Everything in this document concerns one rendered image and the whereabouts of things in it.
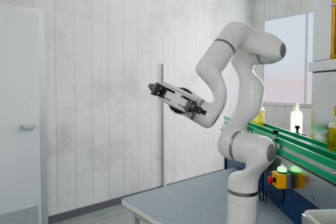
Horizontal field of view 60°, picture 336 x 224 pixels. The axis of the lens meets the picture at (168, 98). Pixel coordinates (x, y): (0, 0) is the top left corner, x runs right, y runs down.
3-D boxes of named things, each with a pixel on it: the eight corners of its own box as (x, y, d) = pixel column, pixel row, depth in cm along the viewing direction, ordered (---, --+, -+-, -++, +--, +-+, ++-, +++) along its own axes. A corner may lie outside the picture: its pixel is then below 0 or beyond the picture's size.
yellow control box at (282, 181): (291, 189, 140) (292, 174, 140) (276, 190, 140) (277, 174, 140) (285, 184, 147) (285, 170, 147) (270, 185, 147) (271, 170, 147)
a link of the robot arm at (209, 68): (247, 71, 107) (207, 135, 93) (209, 50, 110) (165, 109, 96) (256, 57, 99) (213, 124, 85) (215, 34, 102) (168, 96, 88)
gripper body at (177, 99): (171, 82, 86) (164, 76, 75) (203, 97, 84) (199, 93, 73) (160, 104, 86) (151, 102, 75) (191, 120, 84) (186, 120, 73)
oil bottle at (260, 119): (264, 134, 221) (265, 97, 220) (257, 134, 221) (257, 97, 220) (261, 133, 227) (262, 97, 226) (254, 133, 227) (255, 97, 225)
